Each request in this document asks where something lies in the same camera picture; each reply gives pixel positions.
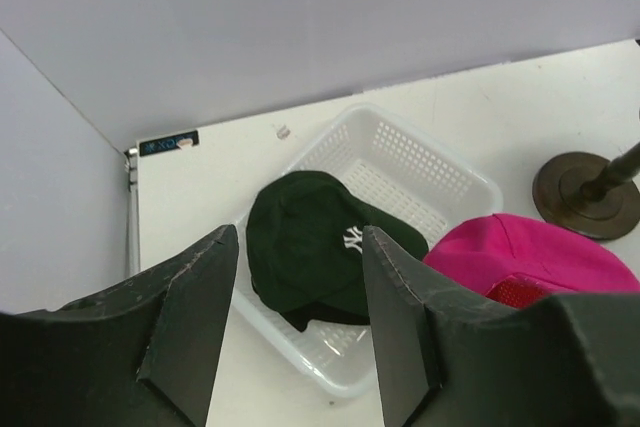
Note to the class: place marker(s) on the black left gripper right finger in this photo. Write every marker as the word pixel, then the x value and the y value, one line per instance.
pixel 447 356

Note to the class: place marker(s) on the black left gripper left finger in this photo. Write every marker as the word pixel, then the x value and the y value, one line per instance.
pixel 143 352

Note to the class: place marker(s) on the magenta baseball cap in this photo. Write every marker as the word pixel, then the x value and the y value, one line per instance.
pixel 516 261

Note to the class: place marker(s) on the black baseball cap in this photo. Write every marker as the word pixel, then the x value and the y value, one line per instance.
pixel 307 227

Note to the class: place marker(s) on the white plastic basket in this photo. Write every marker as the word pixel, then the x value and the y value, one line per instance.
pixel 387 162

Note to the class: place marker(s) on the dark wooden mannequin stand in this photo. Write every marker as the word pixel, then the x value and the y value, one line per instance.
pixel 589 194

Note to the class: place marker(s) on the aluminium rail frame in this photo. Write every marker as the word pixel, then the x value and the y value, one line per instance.
pixel 133 234

